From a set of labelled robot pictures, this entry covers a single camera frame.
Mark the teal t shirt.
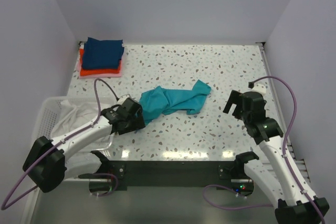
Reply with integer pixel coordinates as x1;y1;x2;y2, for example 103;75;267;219
139;80;212;125

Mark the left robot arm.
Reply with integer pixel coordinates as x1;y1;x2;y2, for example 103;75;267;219
23;97;145;193

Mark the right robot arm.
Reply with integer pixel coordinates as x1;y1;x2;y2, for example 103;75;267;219
223;90;329;223

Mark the folded pink t shirt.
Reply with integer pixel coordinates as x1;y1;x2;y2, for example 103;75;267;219
76;62;122;79

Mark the white t shirt in basket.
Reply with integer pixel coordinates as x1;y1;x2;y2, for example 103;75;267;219
50;99;113;152

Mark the folded orange t shirt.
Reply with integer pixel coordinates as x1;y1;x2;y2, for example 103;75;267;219
77;48;122;77

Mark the folded navy blue t shirt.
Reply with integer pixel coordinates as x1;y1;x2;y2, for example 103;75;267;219
81;37;124;70

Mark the white plastic basket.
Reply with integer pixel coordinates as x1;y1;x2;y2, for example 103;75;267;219
30;96;118;156

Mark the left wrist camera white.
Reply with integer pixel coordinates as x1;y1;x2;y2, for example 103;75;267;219
116;94;131;104

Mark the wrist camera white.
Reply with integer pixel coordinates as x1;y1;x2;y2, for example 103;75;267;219
116;94;131;104
248;82;266;96

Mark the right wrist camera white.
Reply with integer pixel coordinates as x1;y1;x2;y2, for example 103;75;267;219
248;82;266;96

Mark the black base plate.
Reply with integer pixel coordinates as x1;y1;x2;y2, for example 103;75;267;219
78;159;263;198

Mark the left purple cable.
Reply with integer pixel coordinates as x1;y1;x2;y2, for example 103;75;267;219
0;78;124;210

